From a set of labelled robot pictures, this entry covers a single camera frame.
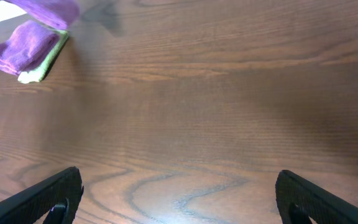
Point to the folded purple cloth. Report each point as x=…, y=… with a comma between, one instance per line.
x=26, y=48

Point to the purple microfiber cloth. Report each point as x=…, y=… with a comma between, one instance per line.
x=58, y=14

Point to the folded light green cloth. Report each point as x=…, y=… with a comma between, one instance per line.
x=39, y=73

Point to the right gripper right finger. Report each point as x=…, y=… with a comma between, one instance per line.
x=301, y=201

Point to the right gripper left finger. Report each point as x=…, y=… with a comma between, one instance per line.
x=58, y=197

